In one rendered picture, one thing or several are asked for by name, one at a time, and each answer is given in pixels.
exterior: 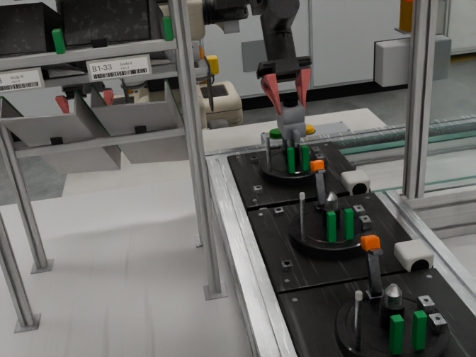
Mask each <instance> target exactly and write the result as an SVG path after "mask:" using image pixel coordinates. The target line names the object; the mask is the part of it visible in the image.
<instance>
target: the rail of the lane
mask: <svg viewBox="0 0 476 357"><path fill-rule="evenodd" d="M405 131H406V123H405V124H399V125H390V126H385V127H375V128H370V129H364V130H355V131H350V132H340V133H334V134H329V135H320V136H314V137H305V138H300V143H298V144H300V145H309V144H314V143H320V142H329V141H332V142H333V143H334V144H335V145H336V147H337V148H338V149H348V148H352V147H362V146H367V145H376V144H382V143H387V142H396V141H401V140H405ZM281 147H283V141H280V142H270V148H271V149H280V148H281ZM265 150H266V143H265V144H255V145H250V146H245V147H235V148H229V149H220V150H215V151H209V152H205V161H206V167H207V160H208V159H215V161H216V162H217V161H218V158H223V157H226V158H227V157H228V156H230V155H236V154H245V153H250V152H260V151H265ZM227 161H228V158H227ZM207 174H208V167H207ZM208 185H209V192H210V184H209V178H208ZM210 198H211V196H210Z"/></svg>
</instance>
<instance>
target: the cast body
mask: <svg viewBox="0 0 476 357"><path fill-rule="evenodd" d="M280 107H281V115H278V114H277V126H278V129H279V130H280V133H281V134H282V136H283V138H284V140H290V139H294V141H295V143H296V144H297V143H300V138H301V137H306V123H305V108H304V107H303V105H302V104H301V102H300V101H299V100H298V99H297V98H296V97H286V98H284V99H283V102H280Z"/></svg>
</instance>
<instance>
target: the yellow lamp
mask: <svg viewBox="0 0 476 357"><path fill-rule="evenodd" d="M412 7H413V0H400V13H399V29H400V30H403V31H408V32H411V31H412Z"/></svg>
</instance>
